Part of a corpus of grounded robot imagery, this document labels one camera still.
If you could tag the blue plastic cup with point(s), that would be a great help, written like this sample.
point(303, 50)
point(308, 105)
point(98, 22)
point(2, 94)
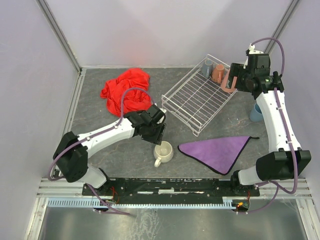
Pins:
point(256, 114)

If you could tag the light blue ceramic mug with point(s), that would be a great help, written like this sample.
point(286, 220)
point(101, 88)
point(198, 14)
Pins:
point(207, 68)

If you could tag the purple microfiber cloth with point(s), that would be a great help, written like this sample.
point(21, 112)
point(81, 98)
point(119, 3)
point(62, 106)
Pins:
point(217, 154)

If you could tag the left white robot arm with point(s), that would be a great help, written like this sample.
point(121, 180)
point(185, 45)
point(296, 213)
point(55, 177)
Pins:
point(73, 152)

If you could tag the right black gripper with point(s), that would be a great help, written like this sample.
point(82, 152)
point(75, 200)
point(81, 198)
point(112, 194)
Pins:
point(235, 75)

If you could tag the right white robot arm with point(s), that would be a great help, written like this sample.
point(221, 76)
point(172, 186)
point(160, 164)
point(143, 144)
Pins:
point(285, 159)

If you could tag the red crumpled cloth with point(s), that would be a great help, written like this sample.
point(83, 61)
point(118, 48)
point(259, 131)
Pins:
point(127, 93)

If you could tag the black mounting base plate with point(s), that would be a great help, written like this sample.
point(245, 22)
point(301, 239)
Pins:
point(161, 191)

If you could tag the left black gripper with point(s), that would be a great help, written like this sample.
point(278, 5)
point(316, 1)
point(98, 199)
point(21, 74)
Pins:
point(158, 135)

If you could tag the salmon pink ceramic mug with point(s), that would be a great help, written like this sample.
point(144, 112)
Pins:
point(218, 73)

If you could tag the cream ceramic mug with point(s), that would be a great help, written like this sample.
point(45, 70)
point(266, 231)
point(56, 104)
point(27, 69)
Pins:
point(163, 153)

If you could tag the pink plastic tumbler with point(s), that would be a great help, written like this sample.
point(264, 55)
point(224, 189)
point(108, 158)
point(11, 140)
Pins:
point(226, 85)

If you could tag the white wire dish rack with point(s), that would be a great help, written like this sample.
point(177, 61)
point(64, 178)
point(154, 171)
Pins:
point(196, 100)

